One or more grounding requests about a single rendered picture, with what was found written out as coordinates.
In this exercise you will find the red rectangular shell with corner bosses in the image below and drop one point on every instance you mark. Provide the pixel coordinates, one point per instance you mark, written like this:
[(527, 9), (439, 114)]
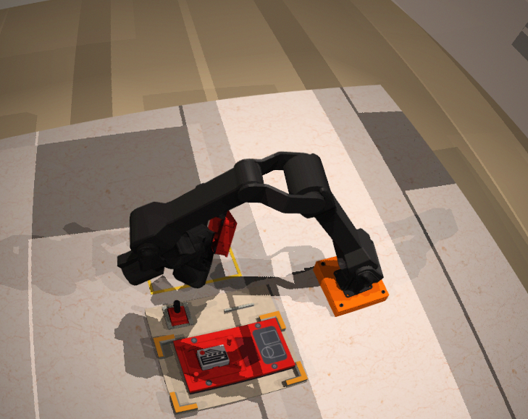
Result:
[(224, 232)]

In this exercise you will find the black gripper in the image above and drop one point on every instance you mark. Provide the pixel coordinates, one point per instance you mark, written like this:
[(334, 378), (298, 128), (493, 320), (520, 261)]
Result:
[(195, 272)]

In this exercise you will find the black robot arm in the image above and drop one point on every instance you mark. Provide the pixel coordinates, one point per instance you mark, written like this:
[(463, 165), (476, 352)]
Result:
[(159, 234)]

